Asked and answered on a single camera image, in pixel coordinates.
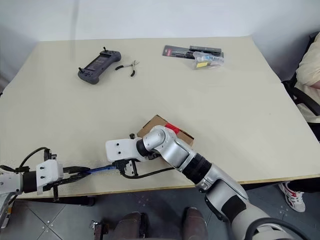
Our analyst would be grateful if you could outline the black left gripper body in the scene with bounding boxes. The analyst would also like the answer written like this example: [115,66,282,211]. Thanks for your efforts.
[42,173,76,202]

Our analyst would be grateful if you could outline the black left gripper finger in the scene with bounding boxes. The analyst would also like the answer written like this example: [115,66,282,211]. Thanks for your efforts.
[62,165,87,174]
[63,172,89,184]

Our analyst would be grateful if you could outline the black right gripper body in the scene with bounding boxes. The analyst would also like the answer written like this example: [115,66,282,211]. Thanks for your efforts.
[122,159,139,177]

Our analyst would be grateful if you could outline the blue cutter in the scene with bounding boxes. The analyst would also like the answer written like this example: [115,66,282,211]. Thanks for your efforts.
[81,164,118,176]

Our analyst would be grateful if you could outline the brown cardboard box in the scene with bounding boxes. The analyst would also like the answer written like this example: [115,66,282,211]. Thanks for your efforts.
[136,114,196,161]

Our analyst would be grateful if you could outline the red tape strip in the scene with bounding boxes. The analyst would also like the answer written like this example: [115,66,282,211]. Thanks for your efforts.
[164,122,180,134]

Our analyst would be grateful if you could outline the dark grey handheld controller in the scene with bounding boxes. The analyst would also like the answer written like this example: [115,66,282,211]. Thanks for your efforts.
[77,46,123,86]

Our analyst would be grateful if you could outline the black red tool package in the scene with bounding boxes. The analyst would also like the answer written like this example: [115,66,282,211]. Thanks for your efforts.
[162,44,225,60]

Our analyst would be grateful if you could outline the clear plastic bag with parts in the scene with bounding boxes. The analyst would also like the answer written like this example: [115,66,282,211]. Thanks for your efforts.
[191,51,225,71]

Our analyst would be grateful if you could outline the white red sneaker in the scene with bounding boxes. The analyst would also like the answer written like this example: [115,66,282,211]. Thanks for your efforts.
[278,181,307,213]

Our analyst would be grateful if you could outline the person in cream shirt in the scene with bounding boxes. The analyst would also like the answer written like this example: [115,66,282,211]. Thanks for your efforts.
[294,32,320,124]

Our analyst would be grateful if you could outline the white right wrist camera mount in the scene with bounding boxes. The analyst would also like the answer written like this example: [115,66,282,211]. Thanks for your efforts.
[104,138,141,162]

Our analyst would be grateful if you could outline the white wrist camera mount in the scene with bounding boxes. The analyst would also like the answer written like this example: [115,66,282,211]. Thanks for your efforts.
[35,159,64,196]
[104,138,141,162]

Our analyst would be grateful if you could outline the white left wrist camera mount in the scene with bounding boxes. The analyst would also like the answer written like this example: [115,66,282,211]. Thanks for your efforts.
[35,159,64,196]

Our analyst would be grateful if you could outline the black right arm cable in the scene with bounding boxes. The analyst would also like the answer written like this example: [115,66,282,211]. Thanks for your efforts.
[121,166,177,180]

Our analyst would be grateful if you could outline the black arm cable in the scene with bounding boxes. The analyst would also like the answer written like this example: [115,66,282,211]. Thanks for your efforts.
[0,146,59,174]
[121,166,177,180]

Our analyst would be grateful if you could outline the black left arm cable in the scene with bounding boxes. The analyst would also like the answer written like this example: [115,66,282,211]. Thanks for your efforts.
[0,146,59,174]

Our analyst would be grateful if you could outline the black handled pliers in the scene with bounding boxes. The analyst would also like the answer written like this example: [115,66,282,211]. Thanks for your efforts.
[114,59,140,78]

